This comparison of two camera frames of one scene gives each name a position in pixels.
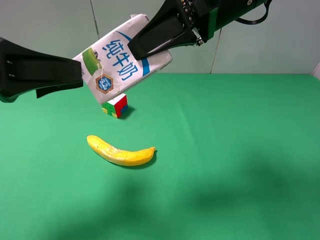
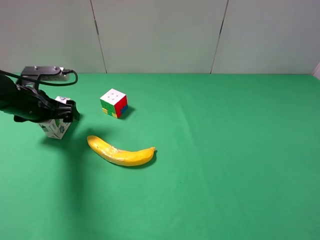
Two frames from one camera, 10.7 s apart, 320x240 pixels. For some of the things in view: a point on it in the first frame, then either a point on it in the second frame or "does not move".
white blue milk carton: x=109 y=69 → x=56 y=128
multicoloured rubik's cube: x=117 y=107 does not move
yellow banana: x=136 y=157 does not move
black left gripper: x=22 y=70 → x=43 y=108
